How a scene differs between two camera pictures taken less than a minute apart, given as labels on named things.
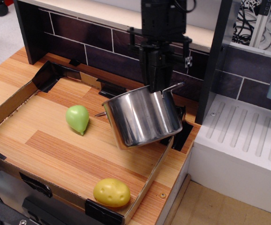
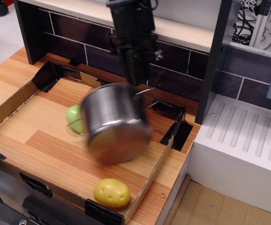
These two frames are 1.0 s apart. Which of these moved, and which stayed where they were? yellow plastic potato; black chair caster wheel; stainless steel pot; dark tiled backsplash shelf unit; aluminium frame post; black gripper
Moved: black gripper; stainless steel pot
Stayed: dark tiled backsplash shelf unit; black chair caster wheel; yellow plastic potato; aluminium frame post
